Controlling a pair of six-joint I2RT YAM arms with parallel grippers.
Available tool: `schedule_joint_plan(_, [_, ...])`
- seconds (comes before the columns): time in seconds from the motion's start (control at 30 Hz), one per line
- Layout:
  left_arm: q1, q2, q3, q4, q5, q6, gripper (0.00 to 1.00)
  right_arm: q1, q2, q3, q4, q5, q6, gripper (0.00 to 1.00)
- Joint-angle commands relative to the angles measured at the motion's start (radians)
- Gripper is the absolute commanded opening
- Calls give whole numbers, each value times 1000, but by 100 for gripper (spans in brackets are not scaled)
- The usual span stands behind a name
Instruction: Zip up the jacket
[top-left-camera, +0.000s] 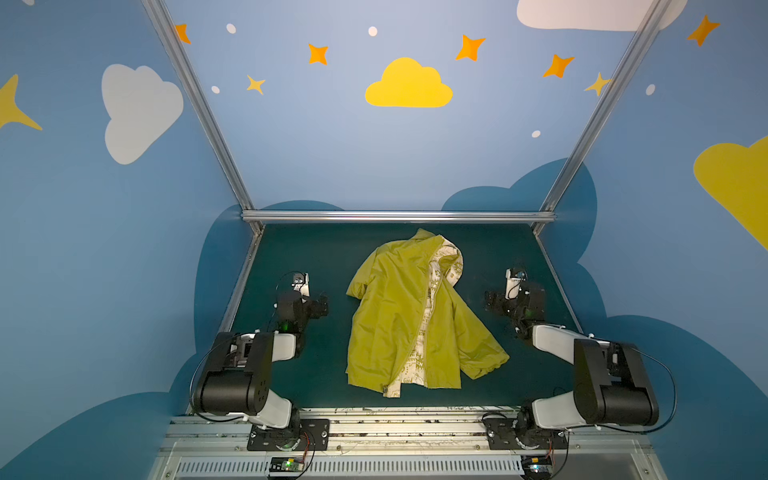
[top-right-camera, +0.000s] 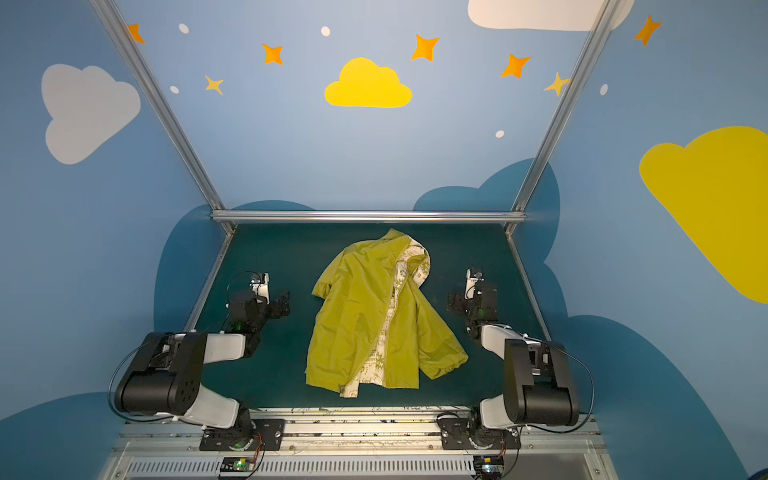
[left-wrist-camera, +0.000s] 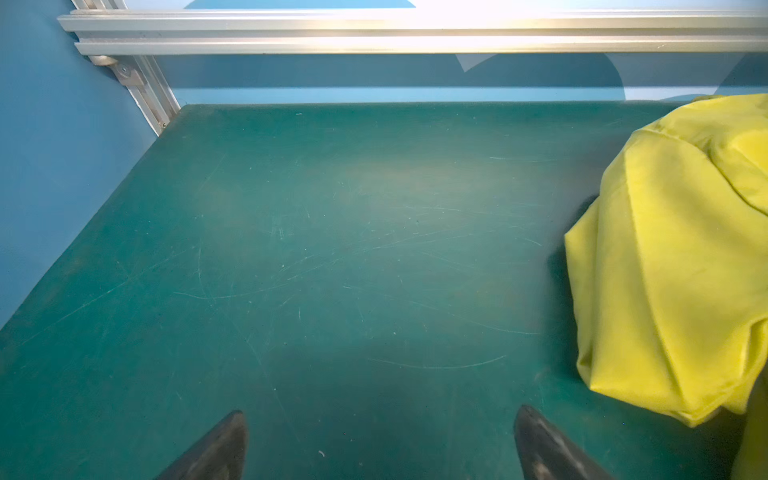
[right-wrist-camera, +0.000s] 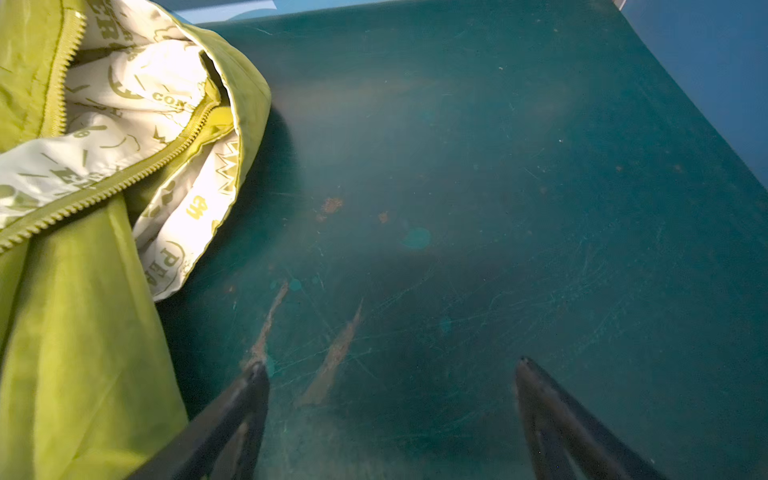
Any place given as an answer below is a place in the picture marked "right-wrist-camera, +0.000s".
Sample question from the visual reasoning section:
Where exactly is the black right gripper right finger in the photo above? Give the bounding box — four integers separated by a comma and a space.
515, 357, 665, 480

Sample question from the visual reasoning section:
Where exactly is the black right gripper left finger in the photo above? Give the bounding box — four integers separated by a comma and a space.
128, 361, 270, 479

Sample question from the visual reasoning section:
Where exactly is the lime green jacket printed lining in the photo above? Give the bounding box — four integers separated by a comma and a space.
1, 1, 271, 479

